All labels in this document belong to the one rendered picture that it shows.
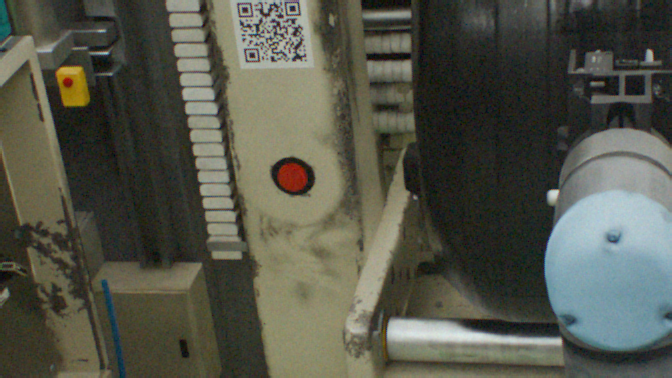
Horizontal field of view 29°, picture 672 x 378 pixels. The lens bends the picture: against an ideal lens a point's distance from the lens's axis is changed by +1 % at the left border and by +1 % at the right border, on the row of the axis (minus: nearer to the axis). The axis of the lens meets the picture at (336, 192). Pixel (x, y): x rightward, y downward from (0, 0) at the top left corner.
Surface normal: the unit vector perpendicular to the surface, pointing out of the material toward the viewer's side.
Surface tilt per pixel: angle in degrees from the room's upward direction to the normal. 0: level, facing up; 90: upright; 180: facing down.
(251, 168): 90
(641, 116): 84
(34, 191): 90
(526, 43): 67
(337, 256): 90
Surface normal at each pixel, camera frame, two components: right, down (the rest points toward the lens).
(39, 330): 0.97, 0.00
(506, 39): -0.22, 0.11
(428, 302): -0.11, -0.87
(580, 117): -0.21, 0.40
